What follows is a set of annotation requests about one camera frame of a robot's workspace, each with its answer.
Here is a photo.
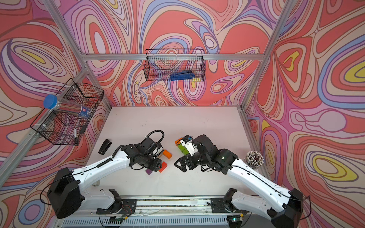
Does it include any green block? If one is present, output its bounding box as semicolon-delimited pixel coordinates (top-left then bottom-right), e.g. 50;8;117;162
177;144;190;155

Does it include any orange block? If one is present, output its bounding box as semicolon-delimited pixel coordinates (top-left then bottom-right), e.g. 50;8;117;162
175;138;183;146
163;150;172;160

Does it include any red block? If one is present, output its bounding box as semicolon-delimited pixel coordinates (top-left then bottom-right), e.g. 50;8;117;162
159;161;168;173

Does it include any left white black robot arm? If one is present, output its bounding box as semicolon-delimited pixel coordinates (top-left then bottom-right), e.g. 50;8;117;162
47;130;164;219

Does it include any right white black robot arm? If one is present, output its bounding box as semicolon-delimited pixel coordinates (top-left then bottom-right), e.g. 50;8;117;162
174;149;304;228

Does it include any purple cube block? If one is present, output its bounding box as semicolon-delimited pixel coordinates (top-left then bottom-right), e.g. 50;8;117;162
145;169;153;175

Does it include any cup of pencils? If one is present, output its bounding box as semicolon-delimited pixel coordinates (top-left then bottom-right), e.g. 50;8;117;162
245;151;264;170

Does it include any black stapler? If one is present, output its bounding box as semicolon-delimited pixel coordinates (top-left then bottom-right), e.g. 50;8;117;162
98;139;112;155

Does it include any grey stapler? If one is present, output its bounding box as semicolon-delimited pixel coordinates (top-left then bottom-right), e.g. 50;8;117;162
92;180;100;187

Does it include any white marker in basket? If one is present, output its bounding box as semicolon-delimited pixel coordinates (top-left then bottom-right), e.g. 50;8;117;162
74;128;79;145

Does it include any blue black tool in basket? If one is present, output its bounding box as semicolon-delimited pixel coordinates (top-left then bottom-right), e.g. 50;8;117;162
170;70;195;81

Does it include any clear bottle blue cap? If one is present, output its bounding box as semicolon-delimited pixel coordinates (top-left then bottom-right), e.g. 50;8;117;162
43;95;91;118

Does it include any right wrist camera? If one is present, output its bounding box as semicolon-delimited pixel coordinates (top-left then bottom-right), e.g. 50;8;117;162
181;135;198;156

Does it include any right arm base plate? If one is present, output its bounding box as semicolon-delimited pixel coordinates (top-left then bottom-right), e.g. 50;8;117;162
208;197;242;213

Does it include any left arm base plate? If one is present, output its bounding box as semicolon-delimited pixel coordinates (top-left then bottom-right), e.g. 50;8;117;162
97;199;137;216

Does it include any left black wire basket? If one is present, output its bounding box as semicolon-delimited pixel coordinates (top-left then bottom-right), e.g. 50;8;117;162
30;79;104;145

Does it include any black wire basket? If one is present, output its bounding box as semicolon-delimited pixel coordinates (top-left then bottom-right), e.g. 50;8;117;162
30;79;104;145
143;48;206;82

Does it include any back black wire basket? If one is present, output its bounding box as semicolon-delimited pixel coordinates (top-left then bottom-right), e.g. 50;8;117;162
143;48;206;82

